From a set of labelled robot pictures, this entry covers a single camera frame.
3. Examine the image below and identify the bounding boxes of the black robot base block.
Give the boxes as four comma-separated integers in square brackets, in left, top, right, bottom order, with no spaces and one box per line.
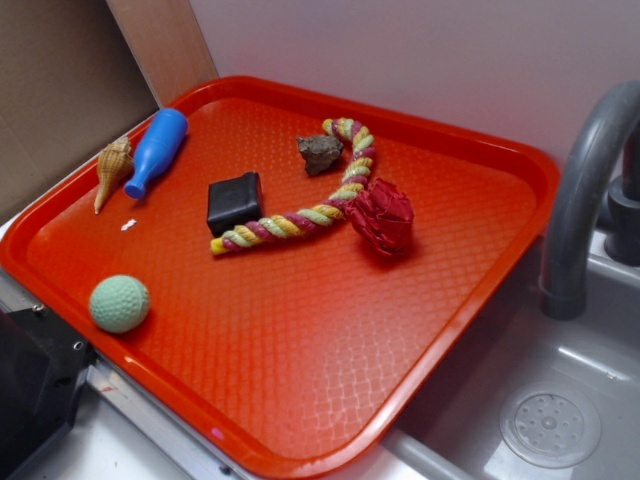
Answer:
[1,304,93,479]

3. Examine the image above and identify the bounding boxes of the red fabric flower ball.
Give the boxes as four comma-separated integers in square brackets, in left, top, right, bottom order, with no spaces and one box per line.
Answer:
[345,178,415,256]

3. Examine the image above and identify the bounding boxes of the light green dimpled ball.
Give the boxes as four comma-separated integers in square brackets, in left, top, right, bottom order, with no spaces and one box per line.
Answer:
[89,275,151,334]

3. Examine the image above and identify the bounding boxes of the red plastic tray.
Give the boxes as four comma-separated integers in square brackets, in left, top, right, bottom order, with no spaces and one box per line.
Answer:
[1,77,559,479]

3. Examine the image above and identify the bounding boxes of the grey brown rock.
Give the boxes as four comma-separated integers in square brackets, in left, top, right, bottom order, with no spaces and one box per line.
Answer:
[296,135,344,176]

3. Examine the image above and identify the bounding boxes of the black rectangular block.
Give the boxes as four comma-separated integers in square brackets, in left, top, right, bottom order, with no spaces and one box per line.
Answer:
[207,171,263,237]

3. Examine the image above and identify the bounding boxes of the small white paper scrap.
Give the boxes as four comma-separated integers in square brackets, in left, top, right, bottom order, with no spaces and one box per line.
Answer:
[120,219,137,232]

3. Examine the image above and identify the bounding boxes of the blue plastic bottle toy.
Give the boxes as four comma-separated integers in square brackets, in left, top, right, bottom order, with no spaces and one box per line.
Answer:
[124,108,188,200]

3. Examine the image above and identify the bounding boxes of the tan spiral seashell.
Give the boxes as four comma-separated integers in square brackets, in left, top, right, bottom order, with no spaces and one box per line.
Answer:
[94,137,134,215]

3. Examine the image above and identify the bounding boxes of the grey curved faucet spout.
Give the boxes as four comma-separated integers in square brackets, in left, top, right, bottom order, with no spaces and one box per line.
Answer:
[539,80,639,320]

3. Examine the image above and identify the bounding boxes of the wooden board strip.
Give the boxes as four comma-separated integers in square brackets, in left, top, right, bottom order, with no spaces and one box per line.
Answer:
[107,0,219,106]

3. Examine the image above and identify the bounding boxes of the grey plastic sink basin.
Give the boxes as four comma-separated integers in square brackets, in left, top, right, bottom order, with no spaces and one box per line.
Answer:
[383,233,639,479]

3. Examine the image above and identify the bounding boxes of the round sink drain cover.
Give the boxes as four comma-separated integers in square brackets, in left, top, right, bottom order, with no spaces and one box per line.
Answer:
[499,382,601,469]

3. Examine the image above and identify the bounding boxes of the brown cardboard panel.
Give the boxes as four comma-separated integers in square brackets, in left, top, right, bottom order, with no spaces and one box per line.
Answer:
[1,1,157,221]

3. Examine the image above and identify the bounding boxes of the multicolour twisted rope toy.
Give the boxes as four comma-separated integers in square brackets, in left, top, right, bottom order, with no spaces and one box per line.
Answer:
[210,118,376,256]

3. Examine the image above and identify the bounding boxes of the dark faucet handle base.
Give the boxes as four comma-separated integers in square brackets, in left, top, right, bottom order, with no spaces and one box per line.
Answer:
[603,127,640,266]

